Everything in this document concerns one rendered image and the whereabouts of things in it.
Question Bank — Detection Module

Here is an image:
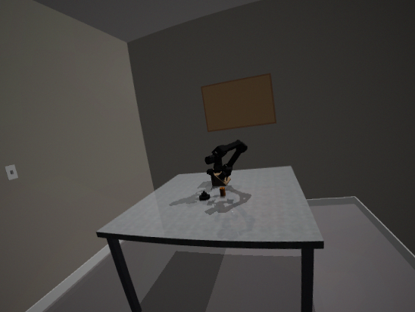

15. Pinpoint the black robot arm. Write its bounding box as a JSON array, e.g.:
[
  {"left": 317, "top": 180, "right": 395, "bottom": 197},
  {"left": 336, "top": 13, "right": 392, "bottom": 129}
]
[{"left": 204, "top": 140, "right": 248, "bottom": 181}]

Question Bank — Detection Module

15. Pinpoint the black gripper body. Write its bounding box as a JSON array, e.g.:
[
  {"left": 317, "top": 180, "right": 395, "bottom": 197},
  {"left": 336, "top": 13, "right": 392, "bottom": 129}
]
[{"left": 207, "top": 161, "right": 232, "bottom": 174}]

